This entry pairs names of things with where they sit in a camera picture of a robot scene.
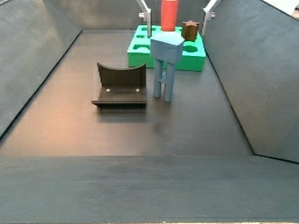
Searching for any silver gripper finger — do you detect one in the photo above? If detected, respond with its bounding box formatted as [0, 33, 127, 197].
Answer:
[201, 0, 222, 35]
[137, 0, 153, 37]

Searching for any blue three prong object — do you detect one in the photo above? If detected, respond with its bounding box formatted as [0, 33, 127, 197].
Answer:
[151, 31, 185, 102]

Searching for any red cylinder peg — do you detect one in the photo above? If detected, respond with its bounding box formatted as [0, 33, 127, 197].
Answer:
[162, 0, 179, 32]

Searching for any brown star shaped block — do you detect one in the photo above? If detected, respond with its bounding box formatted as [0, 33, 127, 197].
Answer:
[182, 20, 199, 41]

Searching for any black curved bracket stand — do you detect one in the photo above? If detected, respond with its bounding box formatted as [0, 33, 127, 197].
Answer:
[91, 63, 147, 106]

